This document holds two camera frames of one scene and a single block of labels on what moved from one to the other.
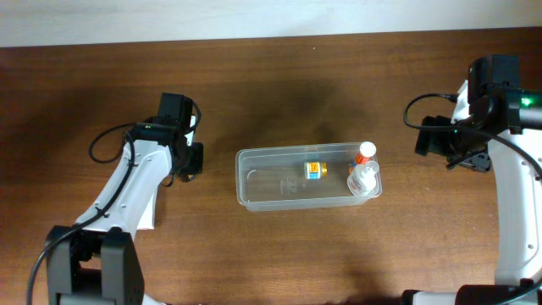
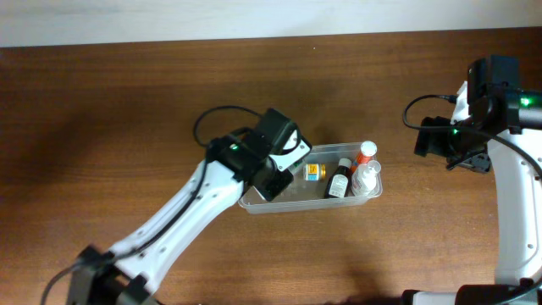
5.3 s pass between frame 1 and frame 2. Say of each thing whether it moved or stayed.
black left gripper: moved
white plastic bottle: stayed
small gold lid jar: stayed
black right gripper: stayed
